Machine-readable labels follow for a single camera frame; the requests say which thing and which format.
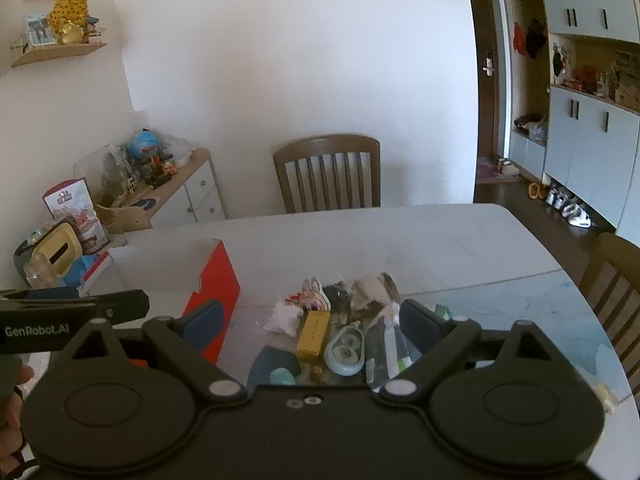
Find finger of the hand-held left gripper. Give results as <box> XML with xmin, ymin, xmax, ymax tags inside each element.
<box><xmin>0</xmin><ymin>287</ymin><xmax>98</xmax><ymax>310</ymax></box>
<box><xmin>95</xmin><ymin>290</ymin><xmax>150</xmax><ymax>325</ymax></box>

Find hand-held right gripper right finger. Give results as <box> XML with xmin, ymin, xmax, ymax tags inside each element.
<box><xmin>370</xmin><ymin>299</ymin><xmax>568</xmax><ymax>403</ymax></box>

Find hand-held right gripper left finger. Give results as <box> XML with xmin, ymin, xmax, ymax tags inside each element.
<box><xmin>50</xmin><ymin>299</ymin><xmax>251</xmax><ymax>403</ymax></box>

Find white cardboard box red sides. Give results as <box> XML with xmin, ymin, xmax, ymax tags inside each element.
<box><xmin>82</xmin><ymin>238</ymin><xmax>242</xmax><ymax>366</ymax></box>

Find clear plastic stationery packet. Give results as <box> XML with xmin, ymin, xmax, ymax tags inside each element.
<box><xmin>365</xmin><ymin>310</ymin><xmax>416</xmax><ymax>386</ymax></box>

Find white tissue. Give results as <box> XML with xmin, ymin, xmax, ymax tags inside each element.
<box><xmin>263</xmin><ymin>305</ymin><xmax>304</xmax><ymax>337</ymax></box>

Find clear bag of dark bits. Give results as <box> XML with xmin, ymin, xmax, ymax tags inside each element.
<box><xmin>322</xmin><ymin>282</ymin><xmax>361</xmax><ymax>326</ymax></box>

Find small yellow box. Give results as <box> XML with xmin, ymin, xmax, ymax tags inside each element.
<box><xmin>296</xmin><ymin>310</ymin><xmax>332</xmax><ymax>359</ymax></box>

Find person's left hand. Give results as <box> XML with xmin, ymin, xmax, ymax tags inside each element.
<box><xmin>0</xmin><ymin>366</ymin><xmax>36</xmax><ymax>470</ymax></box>

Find clear glass jar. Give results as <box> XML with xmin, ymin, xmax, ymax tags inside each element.
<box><xmin>24</xmin><ymin>255</ymin><xmax>63</xmax><ymax>290</ymax></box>

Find dark green container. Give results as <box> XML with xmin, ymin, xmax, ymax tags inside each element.
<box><xmin>12</xmin><ymin>232</ymin><xmax>51</xmax><ymax>281</ymax></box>

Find yellow tissue box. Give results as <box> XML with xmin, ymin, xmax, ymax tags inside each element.
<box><xmin>30</xmin><ymin>222</ymin><xmax>83</xmax><ymax>278</ymax></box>

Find blue rubber gloves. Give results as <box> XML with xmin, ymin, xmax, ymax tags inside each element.
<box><xmin>62</xmin><ymin>255</ymin><xmax>101</xmax><ymax>286</ymax></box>

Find dark blue oval pad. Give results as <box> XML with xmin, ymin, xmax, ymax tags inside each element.
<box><xmin>247</xmin><ymin>346</ymin><xmax>301</xmax><ymax>386</ymax></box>

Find light wooden organizer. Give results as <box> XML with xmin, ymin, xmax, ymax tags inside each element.
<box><xmin>95</xmin><ymin>197</ymin><xmax>156</xmax><ymax>235</ymax></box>

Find red white snack bag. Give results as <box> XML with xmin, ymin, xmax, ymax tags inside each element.
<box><xmin>42</xmin><ymin>177</ymin><xmax>111</xmax><ymax>253</ymax></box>

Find white cartoon figure charm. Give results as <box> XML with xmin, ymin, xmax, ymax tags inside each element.
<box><xmin>300</xmin><ymin>277</ymin><xmax>332</xmax><ymax>313</ymax></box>

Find white wooden-top sideboard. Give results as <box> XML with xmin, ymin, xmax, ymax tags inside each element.
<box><xmin>122</xmin><ymin>147</ymin><xmax>227</xmax><ymax>233</ymax></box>

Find clear plant container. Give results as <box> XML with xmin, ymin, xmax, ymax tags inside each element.
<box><xmin>74</xmin><ymin>144</ymin><xmax>132</xmax><ymax>203</ymax></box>

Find blue globe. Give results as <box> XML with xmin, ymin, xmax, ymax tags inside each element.
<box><xmin>127</xmin><ymin>130</ymin><xmax>161</xmax><ymax>166</ymax></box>

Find door mat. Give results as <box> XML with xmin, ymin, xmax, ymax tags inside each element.
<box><xmin>475</xmin><ymin>157</ymin><xmax>521</xmax><ymax>186</ymax></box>

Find white plastic bag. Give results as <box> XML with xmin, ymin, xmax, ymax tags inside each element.
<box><xmin>160</xmin><ymin>132</ymin><xmax>198</xmax><ymax>166</ymax></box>

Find row of grey shoes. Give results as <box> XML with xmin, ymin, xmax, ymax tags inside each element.
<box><xmin>545</xmin><ymin>187</ymin><xmax>593</xmax><ymax>228</ymax></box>

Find brown wooden slat-back chair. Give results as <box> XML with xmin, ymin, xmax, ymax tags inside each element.
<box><xmin>273</xmin><ymin>134</ymin><xmax>382</xmax><ymax>214</ymax></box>

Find small photo card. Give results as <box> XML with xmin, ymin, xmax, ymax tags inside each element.
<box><xmin>25</xmin><ymin>14</ymin><xmax>55</xmax><ymax>47</ymax></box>

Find gold ornament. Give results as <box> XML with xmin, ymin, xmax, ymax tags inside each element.
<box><xmin>48</xmin><ymin>0</ymin><xmax>91</xmax><ymax>45</ymax></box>

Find brown door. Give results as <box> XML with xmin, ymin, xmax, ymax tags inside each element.
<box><xmin>465</xmin><ymin>0</ymin><xmax>506</xmax><ymax>201</ymax></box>

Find group of shelf ornaments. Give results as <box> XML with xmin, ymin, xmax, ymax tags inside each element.
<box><xmin>550</xmin><ymin>42</ymin><xmax>640</xmax><ymax>111</ymax></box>

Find pale blue wall cabinet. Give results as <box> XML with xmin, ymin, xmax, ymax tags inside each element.
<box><xmin>497</xmin><ymin>0</ymin><xmax>640</xmax><ymax>233</ymax></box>

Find wooden wall shelf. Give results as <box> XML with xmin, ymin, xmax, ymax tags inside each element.
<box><xmin>10</xmin><ymin>30</ymin><xmax>108</xmax><ymax>68</ymax></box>

